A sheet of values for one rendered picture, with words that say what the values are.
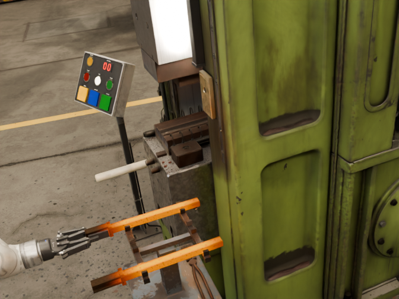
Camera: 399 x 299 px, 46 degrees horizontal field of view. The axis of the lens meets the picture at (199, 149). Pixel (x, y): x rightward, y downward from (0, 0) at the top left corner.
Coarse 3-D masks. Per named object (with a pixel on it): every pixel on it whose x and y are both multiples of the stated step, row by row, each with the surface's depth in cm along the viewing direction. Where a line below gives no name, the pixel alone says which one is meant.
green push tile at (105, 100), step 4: (104, 96) 245; (108, 96) 244; (100, 100) 247; (104, 100) 245; (108, 100) 244; (100, 104) 247; (104, 104) 245; (108, 104) 243; (100, 108) 247; (104, 108) 245; (108, 108) 244
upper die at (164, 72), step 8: (144, 56) 204; (144, 64) 208; (152, 64) 195; (168, 64) 193; (176, 64) 194; (184, 64) 196; (152, 72) 199; (160, 72) 193; (168, 72) 194; (176, 72) 196; (184, 72) 197; (192, 72) 199; (160, 80) 195; (168, 80) 196
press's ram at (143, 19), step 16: (144, 0) 178; (160, 0) 174; (176, 0) 177; (144, 16) 184; (160, 16) 177; (176, 16) 179; (144, 32) 192; (160, 32) 180; (176, 32) 182; (144, 48) 200; (160, 48) 183; (176, 48) 186; (160, 64) 186
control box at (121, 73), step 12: (84, 60) 258; (96, 60) 252; (108, 60) 246; (84, 72) 258; (96, 72) 252; (108, 72) 245; (120, 72) 240; (132, 72) 244; (84, 84) 258; (120, 84) 240; (120, 96) 243; (96, 108) 251; (120, 108) 245
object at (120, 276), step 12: (216, 240) 159; (180, 252) 156; (192, 252) 156; (144, 264) 153; (156, 264) 152; (168, 264) 154; (108, 276) 149; (120, 276) 149; (132, 276) 151; (96, 288) 149
